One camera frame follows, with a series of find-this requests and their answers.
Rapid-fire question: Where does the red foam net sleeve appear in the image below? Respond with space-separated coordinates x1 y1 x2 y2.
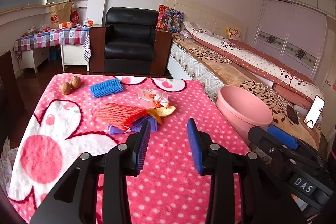
94 103 148 131

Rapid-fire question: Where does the white bed with headboard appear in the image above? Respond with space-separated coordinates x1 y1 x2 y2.
167 0 328 151

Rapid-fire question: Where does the clear plastic bag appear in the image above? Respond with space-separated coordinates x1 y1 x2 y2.
139 88 170 109

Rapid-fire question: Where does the brown leaf pattern bedspread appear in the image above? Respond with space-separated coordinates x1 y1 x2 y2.
171 32 322 148

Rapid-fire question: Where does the brown paper bag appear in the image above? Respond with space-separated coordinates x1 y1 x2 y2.
49 2 72 29

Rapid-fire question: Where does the black leather armchair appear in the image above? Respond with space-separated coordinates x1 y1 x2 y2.
88 7 173 76

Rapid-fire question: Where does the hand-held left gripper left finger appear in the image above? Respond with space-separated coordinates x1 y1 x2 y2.
30 119 152 224

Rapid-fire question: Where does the white cloth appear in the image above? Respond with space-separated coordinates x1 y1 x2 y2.
0 136 19 188

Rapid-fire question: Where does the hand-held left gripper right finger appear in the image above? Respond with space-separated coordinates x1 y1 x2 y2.
187 118 307 224

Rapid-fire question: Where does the pink plastic basin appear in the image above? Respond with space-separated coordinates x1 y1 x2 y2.
216 86 273 144

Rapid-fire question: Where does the lit smartphone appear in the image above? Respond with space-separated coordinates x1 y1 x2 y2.
304 95 325 129

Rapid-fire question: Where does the blue foam net sleeve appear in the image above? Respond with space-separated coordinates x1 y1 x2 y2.
89 77 123 98

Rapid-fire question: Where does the black smartphone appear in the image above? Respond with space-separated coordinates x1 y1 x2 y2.
286 105 300 125

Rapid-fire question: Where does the red gift bag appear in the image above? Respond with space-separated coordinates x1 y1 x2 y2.
70 10 80 26

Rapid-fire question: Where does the pink polka dot blanket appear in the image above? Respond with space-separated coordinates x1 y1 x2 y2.
7 74 250 224

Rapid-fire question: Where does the brown walnut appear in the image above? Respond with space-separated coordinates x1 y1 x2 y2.
70 76 82 89
60 82 72 95

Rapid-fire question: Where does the orange peel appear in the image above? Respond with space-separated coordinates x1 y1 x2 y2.
146 105 176 125

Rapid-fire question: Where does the white wardrobe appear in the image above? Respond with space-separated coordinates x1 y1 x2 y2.
252 0 336 98

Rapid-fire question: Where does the checkered tablecloth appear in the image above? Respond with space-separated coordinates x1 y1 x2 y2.
13 26 92 60

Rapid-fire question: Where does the colourful printed pillow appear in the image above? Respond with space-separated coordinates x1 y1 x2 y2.
156 4 185 33

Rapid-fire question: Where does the polka dot tree quilt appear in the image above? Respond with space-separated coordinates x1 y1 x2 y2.
183 21 324 109

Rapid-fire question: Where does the yellow floral pillow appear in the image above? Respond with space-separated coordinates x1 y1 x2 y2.
226 27 243 41

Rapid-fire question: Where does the purple foam net sleeve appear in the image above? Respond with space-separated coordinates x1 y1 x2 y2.
107 118 158 135

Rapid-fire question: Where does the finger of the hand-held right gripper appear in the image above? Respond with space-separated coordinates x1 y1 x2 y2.
267 125 330 163
248 126 296 172

